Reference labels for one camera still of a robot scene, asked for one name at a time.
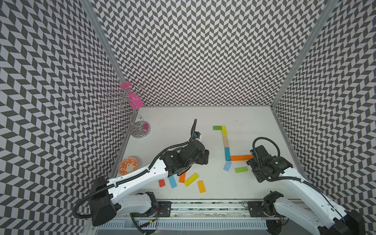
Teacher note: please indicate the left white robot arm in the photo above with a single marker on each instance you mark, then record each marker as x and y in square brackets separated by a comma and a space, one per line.
[109, 197]

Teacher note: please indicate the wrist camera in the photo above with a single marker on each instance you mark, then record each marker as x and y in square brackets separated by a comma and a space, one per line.
[261, 152]
[196, 135]

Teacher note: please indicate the yellow-orange block lower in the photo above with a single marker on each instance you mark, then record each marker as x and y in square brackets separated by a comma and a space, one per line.
[201, 186]

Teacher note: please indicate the pink wire jewelry stand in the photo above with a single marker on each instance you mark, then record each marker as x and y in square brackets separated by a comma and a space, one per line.
[124, 98]

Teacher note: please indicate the dark green block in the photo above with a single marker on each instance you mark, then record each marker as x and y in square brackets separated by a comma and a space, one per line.
[217, 127]

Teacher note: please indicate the yellow block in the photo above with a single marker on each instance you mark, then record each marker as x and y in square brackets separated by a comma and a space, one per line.
[224, 131]

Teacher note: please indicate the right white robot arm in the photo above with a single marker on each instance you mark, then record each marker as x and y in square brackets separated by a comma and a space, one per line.
[324, 216]

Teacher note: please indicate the orange block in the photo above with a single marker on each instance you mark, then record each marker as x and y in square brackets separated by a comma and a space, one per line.
[248, 157]
[237, 158]
[182, 178]

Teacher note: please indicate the light green block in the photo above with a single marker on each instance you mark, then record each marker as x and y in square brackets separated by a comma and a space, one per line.
[241, 169]

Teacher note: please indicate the orange patterned plate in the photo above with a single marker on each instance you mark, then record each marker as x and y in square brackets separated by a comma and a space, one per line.
[128, 165]

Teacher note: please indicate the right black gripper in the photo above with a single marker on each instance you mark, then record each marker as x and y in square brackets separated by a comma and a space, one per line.
[260, 177]

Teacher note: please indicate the red block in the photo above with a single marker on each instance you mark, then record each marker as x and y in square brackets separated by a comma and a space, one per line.
[161, 183]

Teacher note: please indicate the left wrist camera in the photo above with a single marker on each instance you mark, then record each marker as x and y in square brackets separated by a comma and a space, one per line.
[196, 135]

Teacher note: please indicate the light blue block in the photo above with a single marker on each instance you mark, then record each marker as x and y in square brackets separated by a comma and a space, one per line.
[227, 166]

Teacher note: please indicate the blue block left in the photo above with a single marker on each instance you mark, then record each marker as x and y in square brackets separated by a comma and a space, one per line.
[172, 182]

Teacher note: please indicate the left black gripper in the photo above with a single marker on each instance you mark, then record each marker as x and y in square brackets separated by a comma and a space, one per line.
[203, 158]

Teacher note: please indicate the teal block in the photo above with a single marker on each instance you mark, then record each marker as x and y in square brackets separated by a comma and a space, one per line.
[227, 154]

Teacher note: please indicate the metal base rail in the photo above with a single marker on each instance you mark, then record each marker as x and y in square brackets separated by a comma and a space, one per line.
[217, 215]

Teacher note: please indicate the yellow-green long block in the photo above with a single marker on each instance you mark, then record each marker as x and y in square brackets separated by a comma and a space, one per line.
[190, 180]

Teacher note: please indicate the natural wood block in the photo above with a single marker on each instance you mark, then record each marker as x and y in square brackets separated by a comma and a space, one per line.
[225, 142]

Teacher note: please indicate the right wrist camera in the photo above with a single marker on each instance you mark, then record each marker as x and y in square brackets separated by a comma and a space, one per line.
[261, 152]

